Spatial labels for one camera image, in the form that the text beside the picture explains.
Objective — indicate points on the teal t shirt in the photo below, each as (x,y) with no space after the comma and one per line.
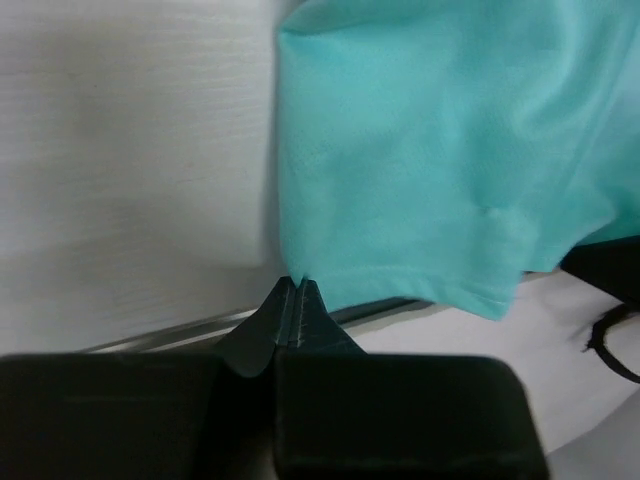
(438,150)

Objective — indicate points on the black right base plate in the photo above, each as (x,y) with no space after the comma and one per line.
(612,267)

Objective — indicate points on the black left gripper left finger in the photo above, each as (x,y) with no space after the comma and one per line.
(248,349)

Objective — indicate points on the aluminium table rail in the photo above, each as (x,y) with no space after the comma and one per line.
(210,330)

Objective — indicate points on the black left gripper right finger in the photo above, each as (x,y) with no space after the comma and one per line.
(312,330)

